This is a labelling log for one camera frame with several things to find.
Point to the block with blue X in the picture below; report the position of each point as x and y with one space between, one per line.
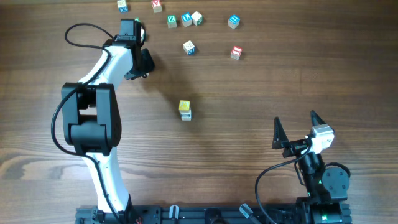
122 6

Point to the middle green Z block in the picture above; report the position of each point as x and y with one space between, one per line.
171 21

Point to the white block green side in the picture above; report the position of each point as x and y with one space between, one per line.
143 35

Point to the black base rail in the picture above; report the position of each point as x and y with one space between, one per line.
214 214

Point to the white block blue D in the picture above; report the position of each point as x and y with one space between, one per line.
189 47

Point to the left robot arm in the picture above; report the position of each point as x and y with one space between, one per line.
92 123

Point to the blue L block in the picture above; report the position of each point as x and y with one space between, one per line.
186 19

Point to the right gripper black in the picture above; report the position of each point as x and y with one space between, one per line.
280 138

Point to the white block blue side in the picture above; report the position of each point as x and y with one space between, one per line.
186 118

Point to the red top block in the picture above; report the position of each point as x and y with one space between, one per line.
236 52

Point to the white block green N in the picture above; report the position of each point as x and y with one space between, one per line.
197 18

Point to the white block bird picture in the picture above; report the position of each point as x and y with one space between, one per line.
186 115

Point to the block with red V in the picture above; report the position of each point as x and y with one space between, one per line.
156 5

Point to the blue top block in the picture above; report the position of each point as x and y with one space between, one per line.
233 21

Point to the white block yellow O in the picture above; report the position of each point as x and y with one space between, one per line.
184 106

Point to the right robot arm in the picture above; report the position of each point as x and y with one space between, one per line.
326 184

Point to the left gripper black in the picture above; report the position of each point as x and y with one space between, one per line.
150 68

